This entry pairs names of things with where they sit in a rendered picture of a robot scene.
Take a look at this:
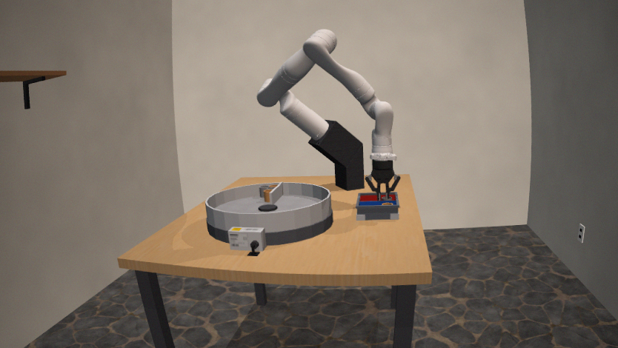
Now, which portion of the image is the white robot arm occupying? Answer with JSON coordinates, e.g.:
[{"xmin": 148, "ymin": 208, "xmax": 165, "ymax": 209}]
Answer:
[{"xmin": 257, "ymin": 29, "xmax": 396, "ymax": 161}]

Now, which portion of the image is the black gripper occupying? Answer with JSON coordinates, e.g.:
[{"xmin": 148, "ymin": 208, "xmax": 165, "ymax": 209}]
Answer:
[{"xmin": 365, "ymin": 160, "xmax": 400, "ymax": 201}]

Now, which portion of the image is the grey round turntable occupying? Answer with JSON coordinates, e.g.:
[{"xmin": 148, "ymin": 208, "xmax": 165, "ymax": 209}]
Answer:
[{"xmin": 205, "ymin": 182, "xmax": 333, "ymax": 256}]

